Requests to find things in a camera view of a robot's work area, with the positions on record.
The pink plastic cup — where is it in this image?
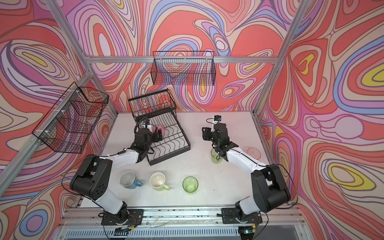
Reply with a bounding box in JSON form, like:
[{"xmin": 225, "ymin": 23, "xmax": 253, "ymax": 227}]
[{"xmin": 152, "ymin": 125, "xmax": 166, "ymax": 138}]

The cream mug green handle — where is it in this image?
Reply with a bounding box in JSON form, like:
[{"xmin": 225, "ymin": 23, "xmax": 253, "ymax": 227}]
[{"xmin": 150, "ymin": 172, "xmax": 170, "ymax": 191}]

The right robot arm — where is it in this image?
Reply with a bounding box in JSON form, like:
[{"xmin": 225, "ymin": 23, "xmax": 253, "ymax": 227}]
[{"xmin": 202, "ymin": 123, "xmax": 291, "ymax": 215}]

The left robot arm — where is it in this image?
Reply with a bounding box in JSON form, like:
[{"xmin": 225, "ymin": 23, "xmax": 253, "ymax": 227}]
[{"xmin": 70, "ymin": 127, "xmax": 164, "ymax": 215}]

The green tumbler far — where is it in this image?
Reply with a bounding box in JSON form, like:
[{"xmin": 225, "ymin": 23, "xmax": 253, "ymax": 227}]
[{"xmin": 211, "ymin": 149, "xmax": 223, "ymax": 164}]

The green tumbler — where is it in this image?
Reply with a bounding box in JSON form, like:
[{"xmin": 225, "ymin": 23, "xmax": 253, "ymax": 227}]
[
  {"xmin": 182, "ymin": 176, "xmax": 199, "ymax": 194},
  {"xmin": 211, "ymin": 149, "xmax": 223, "ymax": 164}
]

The clear pink tumbler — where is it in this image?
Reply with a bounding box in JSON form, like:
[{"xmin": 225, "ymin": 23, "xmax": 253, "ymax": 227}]
[{"xmin": 246, "ymin": 148, "xmax": 262, "ymax": 160}]

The green tumbler near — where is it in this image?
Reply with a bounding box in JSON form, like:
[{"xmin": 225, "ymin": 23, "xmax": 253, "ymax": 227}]
[{"xmin": 182, "ymin": 176, "xmax": 199, "ymax": 194}]

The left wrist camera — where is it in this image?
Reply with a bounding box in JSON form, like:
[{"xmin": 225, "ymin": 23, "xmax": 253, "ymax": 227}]
[{"xmin": 142, "ymin": 118, "xmax": 150, "ymax": 128}]

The black wire dish rack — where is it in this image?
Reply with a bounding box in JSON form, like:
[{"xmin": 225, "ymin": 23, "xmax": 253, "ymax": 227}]
[{"xmin": 129, "ymin": 89, "xmax": 191, "ymax": 166}]

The white mug blue handle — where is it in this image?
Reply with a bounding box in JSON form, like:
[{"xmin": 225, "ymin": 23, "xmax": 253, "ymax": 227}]
[{"xmin": 119, "ymin": 171, "xmax": 143, "ymax": 190}]

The back wall wire basket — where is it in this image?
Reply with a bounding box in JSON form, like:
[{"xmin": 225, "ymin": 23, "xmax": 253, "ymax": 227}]
[{"xmin": 151, "ymin": 50, "xmax": 217, "ymax": 86}]

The wall wire basket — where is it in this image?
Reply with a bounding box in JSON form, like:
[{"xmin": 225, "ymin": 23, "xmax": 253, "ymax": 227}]
[
  {"xmin": 32, "ymin": 83, "xmax": 109, "ymax": 154},
  {"xmin": 151, "ymin": 50, "xmax": 217, "ymax": 86}
]

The left wall wire basket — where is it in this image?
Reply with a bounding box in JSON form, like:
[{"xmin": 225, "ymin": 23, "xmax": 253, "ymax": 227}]
[{"xmin": 32, "ymin": 83, "xmax": 109, "ymax": 154}]

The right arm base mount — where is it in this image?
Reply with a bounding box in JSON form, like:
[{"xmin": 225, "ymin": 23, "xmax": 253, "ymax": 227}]
[{"xmin": 217, "ymin": 208, "xmax": 263, "ymax": 226}]

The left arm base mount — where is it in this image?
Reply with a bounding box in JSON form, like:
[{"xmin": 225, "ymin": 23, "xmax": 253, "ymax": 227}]
[{"xmin": 98, "ymin": 209, "xmax": 144, "ymax": 227}]

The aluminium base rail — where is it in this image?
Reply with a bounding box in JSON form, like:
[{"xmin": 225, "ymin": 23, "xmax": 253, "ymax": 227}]
[{"xmin": 52, "ymin": 206, "xmax": 313, "ymax": 240}]

